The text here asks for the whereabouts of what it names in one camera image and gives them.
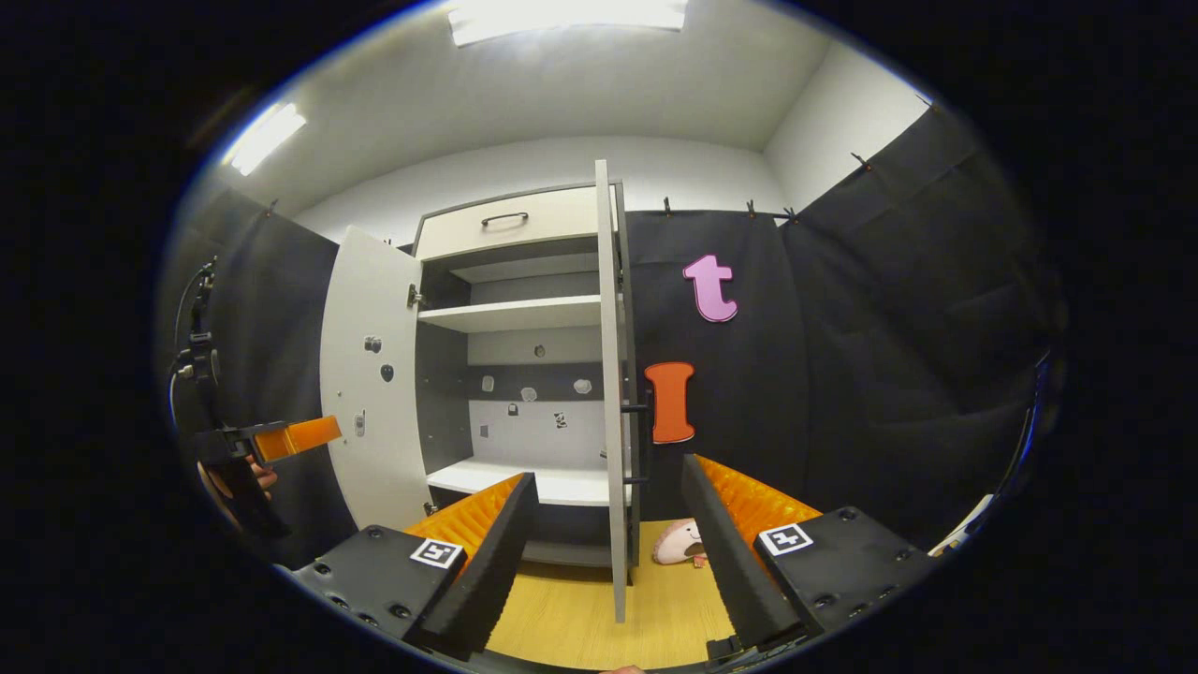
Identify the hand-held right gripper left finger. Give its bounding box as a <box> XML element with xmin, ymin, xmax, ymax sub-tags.
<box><xmin>292</xmin><ymin>471</ymin><xmax>541</xmax><ymax>661</ymax></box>

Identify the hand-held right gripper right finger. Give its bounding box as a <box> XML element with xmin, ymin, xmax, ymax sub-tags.
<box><xmin>680</xmin><ymin>453</ymin><xmax>940</xmax><ymax>652</ymax></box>

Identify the beige double-door shoe cabinet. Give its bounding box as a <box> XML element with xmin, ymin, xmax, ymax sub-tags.
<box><xmin>412</xmin><ymin>181</ymin><xmax>642</xmax><ymax>586</ymax></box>

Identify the black door handle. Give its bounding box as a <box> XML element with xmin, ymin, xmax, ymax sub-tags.
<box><xmin>621</xmin><ymin>388</ymin><xmax>656</xmax><ymax>486</ymax></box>

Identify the white cabinet shelf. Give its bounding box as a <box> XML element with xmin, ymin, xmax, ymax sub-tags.
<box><xmin>418</xmin><ymin>295</ymin><xmax>603</xmax><ymax>334</ymax></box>
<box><xmin>426</xmin><ymin>457</ymin><xmax>614</xmax><ymax>507</ymax></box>

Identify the beige cabinet drawer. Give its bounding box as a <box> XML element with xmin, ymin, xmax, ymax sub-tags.
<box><xmin>416</xmin><ymin>185</ymin><xmax>602</xmax><ymax>261</ymax></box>

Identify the pink smiling plush toy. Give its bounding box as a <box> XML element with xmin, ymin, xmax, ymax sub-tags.
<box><xmin>652</xmin><ymin>518</ymin><xmax>708</xmax><ymax>568</ymax></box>

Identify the small ceiling light panel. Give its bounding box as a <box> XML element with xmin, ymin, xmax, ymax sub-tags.
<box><xmin>225</xmin><ymin>101</ymin><xmax>308</xmax><ymax>177</ymax></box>

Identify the black backdrop cloth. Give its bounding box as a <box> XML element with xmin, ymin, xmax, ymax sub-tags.
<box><xmin>154</xmin><ymin>103</ymin><xmax>1068</xmax><ymax>572</ymax></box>

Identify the large ceiling light panel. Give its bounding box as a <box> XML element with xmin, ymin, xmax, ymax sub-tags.
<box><xmin>447</xmin><ymin>0</ymin><xmax>689</xmax><ymax>48</ymax></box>

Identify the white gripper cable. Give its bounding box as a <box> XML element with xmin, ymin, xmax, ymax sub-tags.
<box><xmin>168</xmin><ymin>265</ymin><xmax>212</xmax><ymax>427</ymax></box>

